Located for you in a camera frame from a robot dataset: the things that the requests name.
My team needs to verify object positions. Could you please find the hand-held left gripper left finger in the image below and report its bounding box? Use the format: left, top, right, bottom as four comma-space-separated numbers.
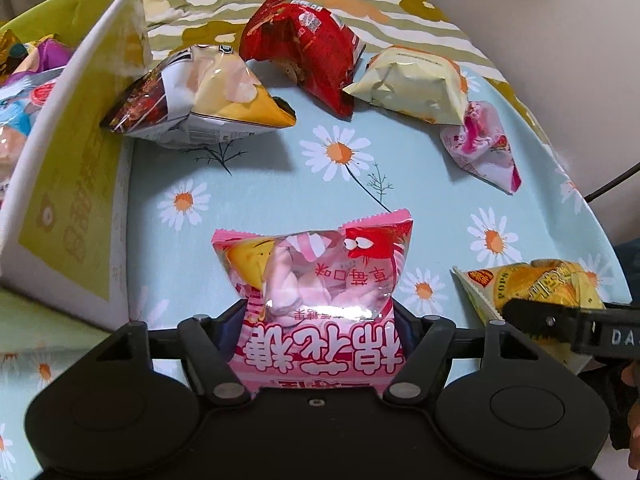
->
92, 299, 253, 407

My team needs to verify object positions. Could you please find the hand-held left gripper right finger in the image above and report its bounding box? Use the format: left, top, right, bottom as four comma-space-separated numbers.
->
381, 299, 543, 406

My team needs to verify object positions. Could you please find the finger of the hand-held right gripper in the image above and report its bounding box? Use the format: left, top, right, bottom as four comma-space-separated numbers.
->
501, 297, 583, 343

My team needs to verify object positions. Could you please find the yellow chip bag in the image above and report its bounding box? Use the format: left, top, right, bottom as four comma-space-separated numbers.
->
451, 258, 608, 376

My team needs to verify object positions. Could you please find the pink marshmallow bag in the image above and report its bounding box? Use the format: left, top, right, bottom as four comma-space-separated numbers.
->
211, 209, 415, 396

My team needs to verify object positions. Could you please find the yellow cardboard box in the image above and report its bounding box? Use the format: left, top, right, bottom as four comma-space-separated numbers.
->
0, 0, 151, 331

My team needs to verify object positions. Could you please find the purple chip bag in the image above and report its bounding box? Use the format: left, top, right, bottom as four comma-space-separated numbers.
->
10, 37, 76, 86

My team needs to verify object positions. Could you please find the person's right hand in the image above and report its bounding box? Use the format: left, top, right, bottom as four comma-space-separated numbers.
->
619, 361, 640, 392

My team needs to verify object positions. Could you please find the light blue daisy tablecloth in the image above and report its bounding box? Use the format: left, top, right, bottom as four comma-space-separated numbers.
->
0, 50, 633, 480

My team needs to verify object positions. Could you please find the small pink snack packet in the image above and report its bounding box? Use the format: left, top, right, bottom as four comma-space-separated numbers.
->
439, 101, 522, 195

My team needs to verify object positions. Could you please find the cream snack bag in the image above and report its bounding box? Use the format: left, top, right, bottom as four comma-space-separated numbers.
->
343, 45, 470, 127

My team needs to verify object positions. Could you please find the brown and yellow snack bag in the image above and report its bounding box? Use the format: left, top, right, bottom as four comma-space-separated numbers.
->
100, 44, 297, 150

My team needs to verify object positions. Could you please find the green striped floral blanket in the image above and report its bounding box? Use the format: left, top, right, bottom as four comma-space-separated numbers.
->
140, 0, 556, 151

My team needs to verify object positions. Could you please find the black cable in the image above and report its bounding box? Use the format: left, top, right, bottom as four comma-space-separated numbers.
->
585, 161, 640, 202

